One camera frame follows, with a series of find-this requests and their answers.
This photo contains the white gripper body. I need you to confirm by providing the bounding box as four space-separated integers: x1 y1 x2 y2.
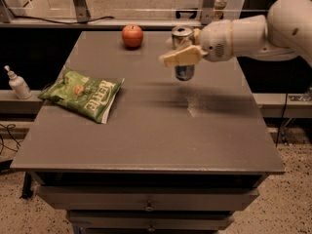
199 19 233 62

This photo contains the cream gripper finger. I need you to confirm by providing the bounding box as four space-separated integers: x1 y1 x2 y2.
167 27 200 48
159 45 208 67

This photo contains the silver blue redbull can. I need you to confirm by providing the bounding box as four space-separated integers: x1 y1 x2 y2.
172 25 195 81

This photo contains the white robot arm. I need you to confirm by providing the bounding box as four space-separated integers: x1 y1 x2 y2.
160 0 312 67

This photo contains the green jalapeno chip bag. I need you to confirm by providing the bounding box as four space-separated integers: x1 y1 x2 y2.
39 67 124 124

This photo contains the red apple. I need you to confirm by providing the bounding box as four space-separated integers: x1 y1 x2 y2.
122 24 143 48

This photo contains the white pump bottle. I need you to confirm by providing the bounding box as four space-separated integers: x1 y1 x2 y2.
4 65 32 99

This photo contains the grey top drawer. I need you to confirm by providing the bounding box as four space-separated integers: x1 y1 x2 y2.
37 186 259 212

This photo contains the grey drawer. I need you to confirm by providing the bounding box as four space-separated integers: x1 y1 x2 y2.
37 186 259 212
66 211 234 231

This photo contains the grey metal bracket right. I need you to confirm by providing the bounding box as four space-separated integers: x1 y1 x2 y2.
200 0 215 25

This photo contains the grey metal bracket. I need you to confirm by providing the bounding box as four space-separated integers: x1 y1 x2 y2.
72 0 91 23
200 0 215 25

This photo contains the black cable on ledge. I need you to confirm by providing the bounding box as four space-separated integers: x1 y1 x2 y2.
9 7 115 25

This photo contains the grey metal bracket left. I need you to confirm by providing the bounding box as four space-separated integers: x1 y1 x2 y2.
72 0 91 23

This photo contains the black cable on floor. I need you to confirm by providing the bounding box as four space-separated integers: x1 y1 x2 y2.
0 123 22 154

